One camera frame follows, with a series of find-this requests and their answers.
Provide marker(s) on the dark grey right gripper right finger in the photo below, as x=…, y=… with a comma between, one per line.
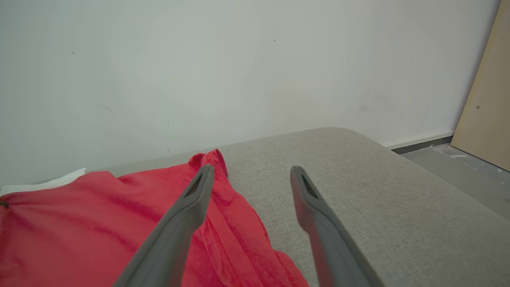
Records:
x=334, y=247

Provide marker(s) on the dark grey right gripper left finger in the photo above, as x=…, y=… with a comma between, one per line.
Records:
x=171, y=239

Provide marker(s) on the red and white jersey shirt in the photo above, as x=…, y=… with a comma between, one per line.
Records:
x=79, y=223

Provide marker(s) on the grey fabric sofa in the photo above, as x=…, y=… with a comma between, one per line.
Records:
x=378, y=199

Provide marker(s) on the white baseboard strip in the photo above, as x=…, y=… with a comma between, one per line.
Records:
x=418, y=140

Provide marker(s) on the beige wooden board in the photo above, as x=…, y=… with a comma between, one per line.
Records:
x=486, y=99

